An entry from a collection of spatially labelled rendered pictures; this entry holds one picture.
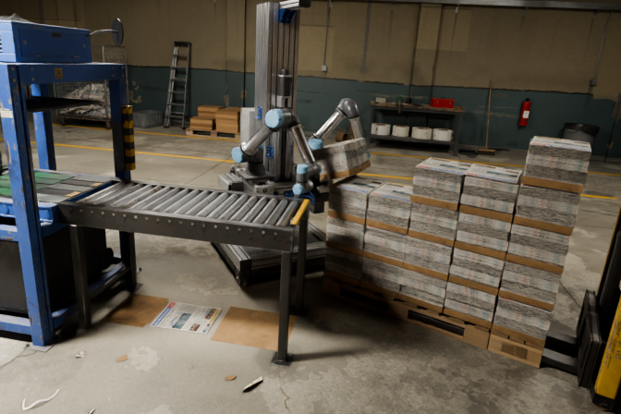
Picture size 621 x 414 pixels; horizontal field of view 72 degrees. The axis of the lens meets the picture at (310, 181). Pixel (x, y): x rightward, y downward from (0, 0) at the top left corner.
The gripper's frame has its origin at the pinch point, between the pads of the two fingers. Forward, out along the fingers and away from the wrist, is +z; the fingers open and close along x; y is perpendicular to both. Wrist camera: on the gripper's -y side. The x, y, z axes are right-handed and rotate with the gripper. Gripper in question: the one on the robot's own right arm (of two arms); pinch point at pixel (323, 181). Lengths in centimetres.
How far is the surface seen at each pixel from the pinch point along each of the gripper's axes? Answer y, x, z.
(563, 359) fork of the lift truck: -124, -130, -2
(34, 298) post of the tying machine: -17, 105, -152
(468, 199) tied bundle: -23, -96, -7
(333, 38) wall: 218, 238, 579
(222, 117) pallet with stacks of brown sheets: 107, 436, 407
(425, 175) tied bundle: -5, -75, -6
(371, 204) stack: -19.2, -34.8, -5.6
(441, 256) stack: -57, -74, -7
